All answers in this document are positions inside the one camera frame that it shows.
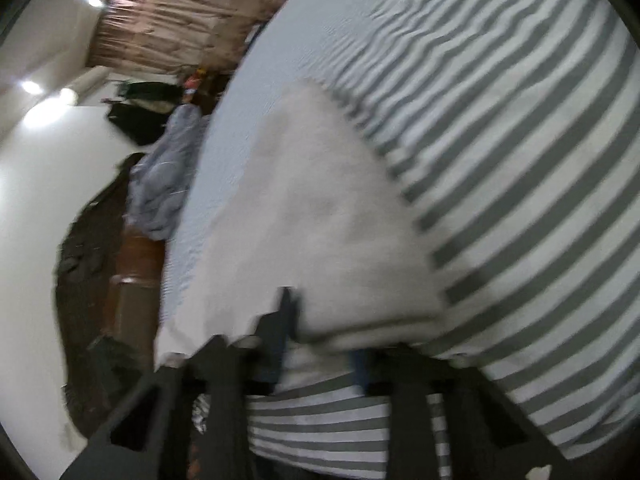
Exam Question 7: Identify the white air conditioner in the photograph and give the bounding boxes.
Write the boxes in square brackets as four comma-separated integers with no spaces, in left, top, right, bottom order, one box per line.
[67,67,128,106]

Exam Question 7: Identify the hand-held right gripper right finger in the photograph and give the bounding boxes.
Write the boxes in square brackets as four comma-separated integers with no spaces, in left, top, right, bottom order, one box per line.
[350,341,572,480]

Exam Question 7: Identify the black hanging jacket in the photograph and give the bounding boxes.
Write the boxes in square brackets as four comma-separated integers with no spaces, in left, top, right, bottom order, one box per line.
[105,101,182,147]

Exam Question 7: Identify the patterned pink curtain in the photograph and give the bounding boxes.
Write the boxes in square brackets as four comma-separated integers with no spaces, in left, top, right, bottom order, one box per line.
[86,0,321,77]

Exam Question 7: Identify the folded blue quilt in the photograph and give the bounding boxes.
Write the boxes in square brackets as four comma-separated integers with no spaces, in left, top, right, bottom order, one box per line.
[126,104,212,241]

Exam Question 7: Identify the beige pants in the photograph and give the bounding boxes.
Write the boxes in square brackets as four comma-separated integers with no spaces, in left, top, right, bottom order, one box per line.
[155,80,447,363]

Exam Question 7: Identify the carved wooden headboard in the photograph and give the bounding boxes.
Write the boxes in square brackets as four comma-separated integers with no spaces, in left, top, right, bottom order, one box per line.
[54,154,167,438]

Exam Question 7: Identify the dark green hanging jacket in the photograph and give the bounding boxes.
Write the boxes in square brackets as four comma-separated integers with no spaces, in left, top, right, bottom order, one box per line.
[116,80,187,106]

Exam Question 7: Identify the bed with striped sheet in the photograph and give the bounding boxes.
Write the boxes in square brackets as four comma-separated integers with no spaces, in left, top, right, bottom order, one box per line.
[155,0,640,476]

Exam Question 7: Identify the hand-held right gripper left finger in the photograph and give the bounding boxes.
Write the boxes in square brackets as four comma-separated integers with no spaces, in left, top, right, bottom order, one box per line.
[60,287,302,480]

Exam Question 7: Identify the pile of colourful clothes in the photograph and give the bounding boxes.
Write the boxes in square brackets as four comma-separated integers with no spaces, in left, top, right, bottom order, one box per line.
[181,66,213,105]

